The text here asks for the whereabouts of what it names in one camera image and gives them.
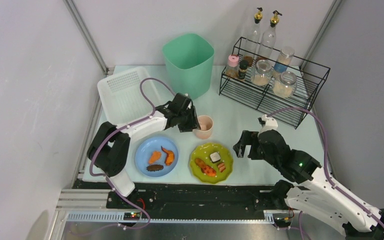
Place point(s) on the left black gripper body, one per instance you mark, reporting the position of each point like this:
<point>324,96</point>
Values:
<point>185,120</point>

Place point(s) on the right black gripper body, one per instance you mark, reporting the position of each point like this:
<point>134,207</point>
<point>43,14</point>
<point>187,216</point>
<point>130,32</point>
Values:
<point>251,145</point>

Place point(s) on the pink ceramic mug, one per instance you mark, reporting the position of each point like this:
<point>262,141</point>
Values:
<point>206,127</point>

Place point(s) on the green scalloped plate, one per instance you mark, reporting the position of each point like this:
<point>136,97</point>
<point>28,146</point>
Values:
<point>211,163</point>

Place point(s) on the blue round plate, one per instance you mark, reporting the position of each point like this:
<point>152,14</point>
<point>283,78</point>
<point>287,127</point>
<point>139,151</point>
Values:
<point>145,150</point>

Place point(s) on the white plastic perforated basket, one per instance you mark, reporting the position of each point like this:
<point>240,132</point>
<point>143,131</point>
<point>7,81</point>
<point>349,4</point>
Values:
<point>123,97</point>

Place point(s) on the green plastic waste bin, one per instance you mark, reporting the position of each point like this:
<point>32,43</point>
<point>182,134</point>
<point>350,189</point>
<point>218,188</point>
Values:
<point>189,62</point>

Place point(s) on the glass jar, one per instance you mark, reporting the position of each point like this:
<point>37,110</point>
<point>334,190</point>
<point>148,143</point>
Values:
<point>285,85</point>
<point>262,73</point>

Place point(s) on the pink-lid spice shaker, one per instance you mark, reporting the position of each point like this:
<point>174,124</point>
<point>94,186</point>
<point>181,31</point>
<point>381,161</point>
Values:
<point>231,69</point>

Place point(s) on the small black-lid spice jar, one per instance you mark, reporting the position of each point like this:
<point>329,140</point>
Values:
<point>242,70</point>

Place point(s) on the clear bottle blue label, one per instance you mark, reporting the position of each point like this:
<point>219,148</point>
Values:
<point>284,58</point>

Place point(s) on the glass oil bottle gold spout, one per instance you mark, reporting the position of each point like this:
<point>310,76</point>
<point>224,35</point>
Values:
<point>253,34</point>

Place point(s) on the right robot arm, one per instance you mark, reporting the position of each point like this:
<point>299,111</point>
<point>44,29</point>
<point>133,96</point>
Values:
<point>305,187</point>

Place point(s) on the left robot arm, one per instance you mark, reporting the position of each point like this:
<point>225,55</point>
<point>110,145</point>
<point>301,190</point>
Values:
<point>110,146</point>

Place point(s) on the orange chicken wing toy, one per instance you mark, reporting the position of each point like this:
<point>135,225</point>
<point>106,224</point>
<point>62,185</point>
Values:
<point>170,156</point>

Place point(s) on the black white sushi cube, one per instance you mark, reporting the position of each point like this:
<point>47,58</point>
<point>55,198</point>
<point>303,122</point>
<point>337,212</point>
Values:
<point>215,157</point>

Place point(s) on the pink bacon strips toy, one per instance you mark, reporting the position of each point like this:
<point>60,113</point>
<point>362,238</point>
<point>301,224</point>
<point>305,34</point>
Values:
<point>221,167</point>

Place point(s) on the orange fried food piece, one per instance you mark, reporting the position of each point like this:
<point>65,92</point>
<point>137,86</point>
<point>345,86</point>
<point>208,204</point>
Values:
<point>155,156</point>

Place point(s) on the orange grilled fish toy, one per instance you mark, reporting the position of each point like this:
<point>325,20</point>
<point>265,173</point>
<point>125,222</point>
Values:
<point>205,168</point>

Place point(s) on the dark brown sea cucumber toy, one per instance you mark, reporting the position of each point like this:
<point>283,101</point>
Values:
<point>154,167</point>

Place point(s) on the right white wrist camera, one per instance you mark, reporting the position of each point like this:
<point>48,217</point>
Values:
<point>267,124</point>

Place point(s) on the black wire two-tier rack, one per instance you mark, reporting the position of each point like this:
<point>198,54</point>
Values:
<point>311,77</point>

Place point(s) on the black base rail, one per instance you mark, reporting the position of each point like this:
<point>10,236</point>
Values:
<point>204,202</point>

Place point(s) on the left aluminium frame post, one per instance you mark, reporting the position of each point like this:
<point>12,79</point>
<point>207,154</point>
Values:
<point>87,36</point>

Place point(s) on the aluminium frame post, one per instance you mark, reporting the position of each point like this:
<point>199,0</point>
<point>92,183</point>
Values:
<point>87,36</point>
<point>326,22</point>

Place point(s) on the right aluminium frame post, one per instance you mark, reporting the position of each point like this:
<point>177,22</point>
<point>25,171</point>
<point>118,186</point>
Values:
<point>326,22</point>

